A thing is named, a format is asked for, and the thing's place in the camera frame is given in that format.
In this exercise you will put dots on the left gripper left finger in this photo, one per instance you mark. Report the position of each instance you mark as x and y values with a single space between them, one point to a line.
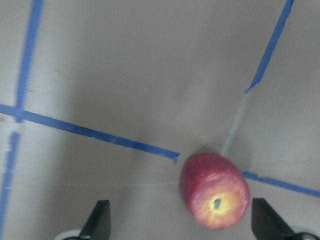
98 225

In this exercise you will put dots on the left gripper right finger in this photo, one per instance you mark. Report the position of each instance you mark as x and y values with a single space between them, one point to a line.
266 223

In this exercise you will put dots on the red apple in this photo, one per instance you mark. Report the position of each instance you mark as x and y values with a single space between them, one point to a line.
214 191

